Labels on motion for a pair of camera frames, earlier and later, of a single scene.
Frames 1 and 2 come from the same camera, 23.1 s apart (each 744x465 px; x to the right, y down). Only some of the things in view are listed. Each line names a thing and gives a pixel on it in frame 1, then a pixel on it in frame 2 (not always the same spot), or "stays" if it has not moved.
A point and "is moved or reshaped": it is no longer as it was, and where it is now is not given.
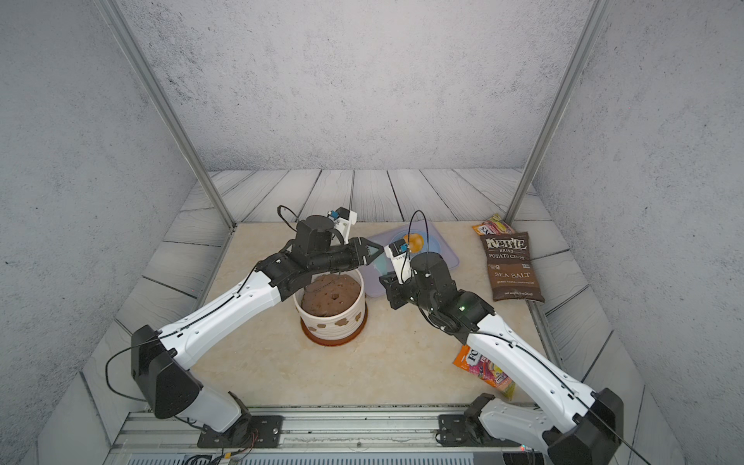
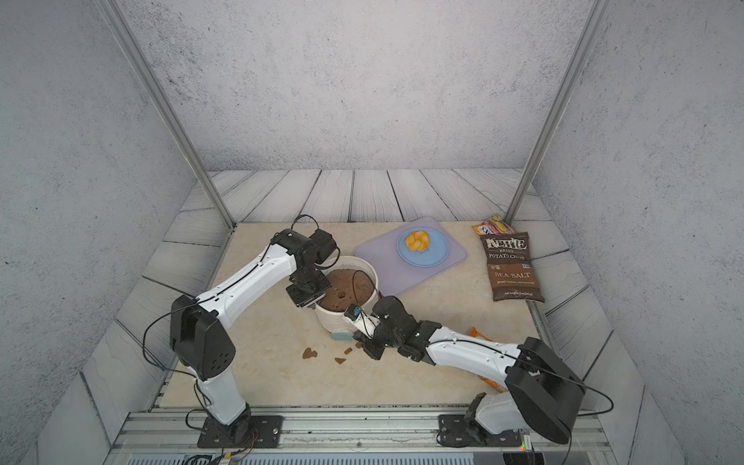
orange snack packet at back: (494, 226) stays
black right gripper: (393, 290) -> (368, 344)
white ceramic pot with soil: (333, 305) is moved or reshaped
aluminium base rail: (172, 438) stays
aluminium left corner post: (145, 67) stays
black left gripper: (357, 252) -> (303, 300)
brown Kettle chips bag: (511, 269) stays
